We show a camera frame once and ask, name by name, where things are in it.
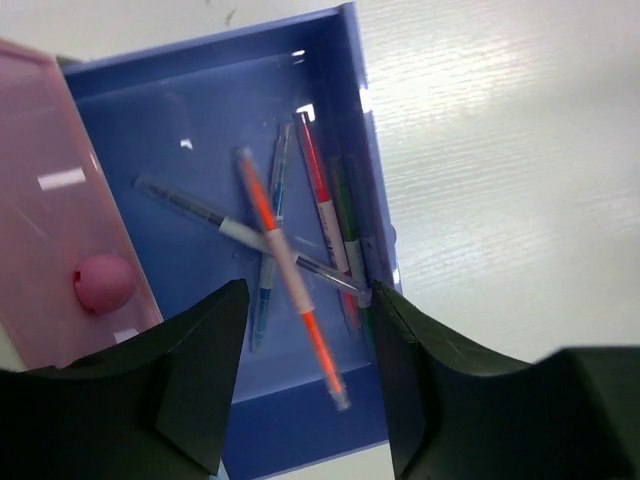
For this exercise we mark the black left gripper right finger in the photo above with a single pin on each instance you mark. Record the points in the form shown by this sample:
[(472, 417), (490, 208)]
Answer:
[(456, 409)]

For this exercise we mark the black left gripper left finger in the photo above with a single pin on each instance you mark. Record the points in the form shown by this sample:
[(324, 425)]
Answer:
[(155, 406)]

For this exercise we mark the orange gel pen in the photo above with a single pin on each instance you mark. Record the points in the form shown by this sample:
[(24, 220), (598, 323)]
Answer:
[(280, 250)]

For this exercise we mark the pink drawer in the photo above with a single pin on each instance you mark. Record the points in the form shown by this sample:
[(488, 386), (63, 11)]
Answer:
[(71, 282)]

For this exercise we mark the green gel pen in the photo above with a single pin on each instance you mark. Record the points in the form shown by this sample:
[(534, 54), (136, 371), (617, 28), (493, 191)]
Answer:
[(353, 248)]

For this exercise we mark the dark blue gel pen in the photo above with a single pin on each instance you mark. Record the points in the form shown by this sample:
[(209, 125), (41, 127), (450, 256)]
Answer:
[(248, 236)]

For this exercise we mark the pink gel pen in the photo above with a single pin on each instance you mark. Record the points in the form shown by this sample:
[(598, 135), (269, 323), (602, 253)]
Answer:
[(327, 214)]

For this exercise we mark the blue transparent drawer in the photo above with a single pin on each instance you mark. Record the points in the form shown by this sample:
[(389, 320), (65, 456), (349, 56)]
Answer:
[(175, 115)]

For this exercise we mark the white drawer cabinet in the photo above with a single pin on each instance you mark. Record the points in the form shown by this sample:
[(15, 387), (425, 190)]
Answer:
[(9, 357)]

